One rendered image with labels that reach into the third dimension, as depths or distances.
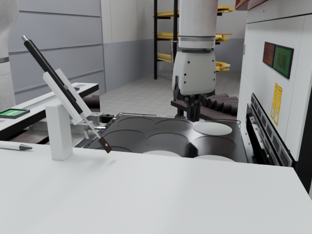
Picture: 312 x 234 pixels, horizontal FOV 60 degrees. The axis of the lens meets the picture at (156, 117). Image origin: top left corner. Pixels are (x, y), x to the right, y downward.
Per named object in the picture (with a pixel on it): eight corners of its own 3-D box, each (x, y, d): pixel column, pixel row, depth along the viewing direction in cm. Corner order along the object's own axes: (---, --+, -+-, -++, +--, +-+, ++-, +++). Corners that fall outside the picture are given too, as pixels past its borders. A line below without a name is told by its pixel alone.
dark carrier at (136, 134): (237, 124, 77) (237, 121, 77) (252, 191, 45) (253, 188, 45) (121, 116, 84) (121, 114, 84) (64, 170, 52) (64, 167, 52)
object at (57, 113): (96, 153, 43) (89, 68, 39) (85, 165, 39) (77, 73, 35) (61, 150, 44) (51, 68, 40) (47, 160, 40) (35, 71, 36)
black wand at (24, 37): (17, 39, 37) (22, 34, 36) (23, 39, 38) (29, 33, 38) (105, 155, 40) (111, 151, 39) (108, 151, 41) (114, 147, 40)
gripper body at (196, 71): (204, 44, 68) (202, 88, 72) (169, 45, 64) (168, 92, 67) (224, 46, 62) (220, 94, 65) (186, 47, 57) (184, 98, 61)
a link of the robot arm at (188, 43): (203, 35, 68) (202, 48, 69) (172, 35, 64) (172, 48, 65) (224, 36, 60) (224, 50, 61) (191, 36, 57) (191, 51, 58)
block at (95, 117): (104, 121, 84) (103, 112, 83) (100, 124, 81) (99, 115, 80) (80, 119, 85) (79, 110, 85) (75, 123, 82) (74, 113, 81)
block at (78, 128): (93, 130, 76) (92, 120, 76) (88, 134, 73) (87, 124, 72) (67, 128, 78) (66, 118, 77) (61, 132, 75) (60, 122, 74)
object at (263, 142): (249, 132, 84) (252, 102, 81) (283, 232, 43) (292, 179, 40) (243, 132, 84) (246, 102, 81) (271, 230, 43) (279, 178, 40)
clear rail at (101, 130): (123, 116, 86) (122, 112, 85) (59, 177, 51) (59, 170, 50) (118, 116, 86) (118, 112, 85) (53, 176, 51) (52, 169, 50)
